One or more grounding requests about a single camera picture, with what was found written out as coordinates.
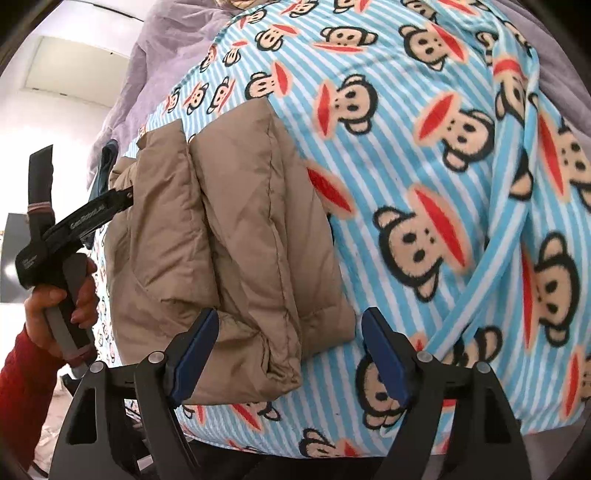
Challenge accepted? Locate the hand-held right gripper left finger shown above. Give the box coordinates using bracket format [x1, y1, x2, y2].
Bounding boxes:
[48, 307, 220, 480]

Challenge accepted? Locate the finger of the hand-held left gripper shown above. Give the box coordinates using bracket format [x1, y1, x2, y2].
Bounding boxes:
[54, 188, 136, 246]

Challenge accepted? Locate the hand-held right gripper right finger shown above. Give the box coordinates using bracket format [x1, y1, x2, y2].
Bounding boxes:
[361, 307, 533, 480]

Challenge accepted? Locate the tan puffer jacket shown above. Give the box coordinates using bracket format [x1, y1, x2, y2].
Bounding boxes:
[104, 98, 356, 407]

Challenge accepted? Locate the person's left forearm red sleeve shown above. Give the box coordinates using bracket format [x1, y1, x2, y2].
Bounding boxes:
[0, 323, 71, 468]

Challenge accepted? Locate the white recessed ceiling panel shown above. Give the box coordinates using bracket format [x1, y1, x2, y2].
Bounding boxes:
[24, 36, 140, 97]

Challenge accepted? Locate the purple bed sheet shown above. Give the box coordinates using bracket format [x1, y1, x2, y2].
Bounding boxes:
[88, 0, 591, 162]

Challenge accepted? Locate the blue striped monkey print blanket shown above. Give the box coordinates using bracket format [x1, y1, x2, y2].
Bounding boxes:
[90, 0, 591, 460]

